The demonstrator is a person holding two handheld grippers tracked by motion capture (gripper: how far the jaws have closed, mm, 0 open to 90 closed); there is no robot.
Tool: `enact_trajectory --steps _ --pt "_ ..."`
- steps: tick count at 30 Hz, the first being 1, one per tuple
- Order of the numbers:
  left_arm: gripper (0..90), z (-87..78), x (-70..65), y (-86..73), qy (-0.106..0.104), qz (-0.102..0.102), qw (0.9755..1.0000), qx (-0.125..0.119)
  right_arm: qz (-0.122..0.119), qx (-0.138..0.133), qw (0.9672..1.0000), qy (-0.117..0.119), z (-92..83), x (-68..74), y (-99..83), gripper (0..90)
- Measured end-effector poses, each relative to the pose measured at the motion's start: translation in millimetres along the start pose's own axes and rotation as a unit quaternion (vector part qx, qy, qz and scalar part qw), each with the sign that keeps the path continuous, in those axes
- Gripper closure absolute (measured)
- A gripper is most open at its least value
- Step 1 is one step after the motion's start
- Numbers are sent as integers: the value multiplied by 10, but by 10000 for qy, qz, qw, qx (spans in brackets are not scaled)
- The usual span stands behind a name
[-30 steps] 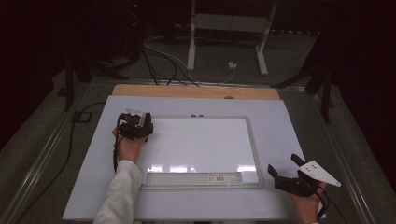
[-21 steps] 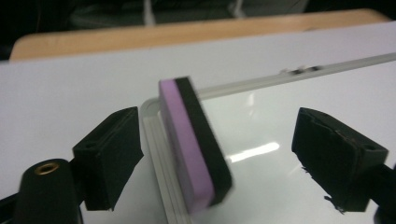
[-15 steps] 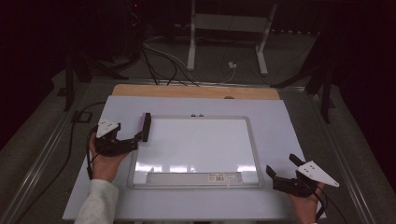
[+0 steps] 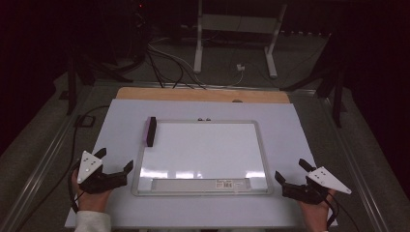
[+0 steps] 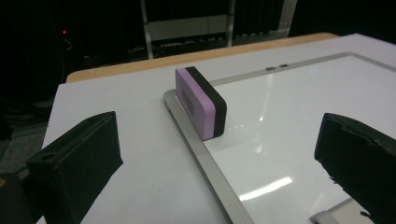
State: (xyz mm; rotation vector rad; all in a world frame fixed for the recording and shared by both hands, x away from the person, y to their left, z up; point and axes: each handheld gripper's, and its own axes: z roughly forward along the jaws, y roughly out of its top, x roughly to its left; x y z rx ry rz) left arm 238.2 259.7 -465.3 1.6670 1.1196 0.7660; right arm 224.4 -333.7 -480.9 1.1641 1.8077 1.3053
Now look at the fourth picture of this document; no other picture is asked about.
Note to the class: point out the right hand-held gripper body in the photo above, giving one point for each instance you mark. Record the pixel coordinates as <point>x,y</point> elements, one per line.
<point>317,185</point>

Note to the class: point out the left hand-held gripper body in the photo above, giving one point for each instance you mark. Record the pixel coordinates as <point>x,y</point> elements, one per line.
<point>93,175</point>

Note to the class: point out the purple and black whiteboard eraser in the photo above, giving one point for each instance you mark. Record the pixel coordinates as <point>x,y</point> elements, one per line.
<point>151,131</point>

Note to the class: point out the person's left hand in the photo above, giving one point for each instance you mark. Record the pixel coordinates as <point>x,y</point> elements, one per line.
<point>92,201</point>

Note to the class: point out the person's right hand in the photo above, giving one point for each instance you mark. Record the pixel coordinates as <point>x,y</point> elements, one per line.
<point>314,216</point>

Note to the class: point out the white table cover sheet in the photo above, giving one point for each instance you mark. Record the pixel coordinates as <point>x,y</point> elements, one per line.
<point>122,129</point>

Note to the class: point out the black square floor plate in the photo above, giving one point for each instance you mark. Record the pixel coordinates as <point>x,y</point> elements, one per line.
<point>84,121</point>

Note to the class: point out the silver-framed whiteboard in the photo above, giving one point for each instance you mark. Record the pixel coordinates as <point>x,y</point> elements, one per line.
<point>203,151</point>

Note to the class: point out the black tripod stand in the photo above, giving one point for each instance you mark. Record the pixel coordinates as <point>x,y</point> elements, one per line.
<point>332,80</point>
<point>77,69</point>

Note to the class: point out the wooden table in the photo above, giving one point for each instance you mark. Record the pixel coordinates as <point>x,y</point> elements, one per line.
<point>199,95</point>

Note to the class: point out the white plug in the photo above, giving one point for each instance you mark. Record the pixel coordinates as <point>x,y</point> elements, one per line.
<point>240,67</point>

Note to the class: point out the dark equipment with red light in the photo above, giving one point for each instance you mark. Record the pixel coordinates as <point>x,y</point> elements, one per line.
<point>135,29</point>

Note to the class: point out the power strip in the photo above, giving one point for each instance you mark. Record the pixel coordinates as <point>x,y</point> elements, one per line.
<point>304,33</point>

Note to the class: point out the grey metal stand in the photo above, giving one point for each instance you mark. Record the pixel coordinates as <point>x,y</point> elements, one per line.
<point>237,22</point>

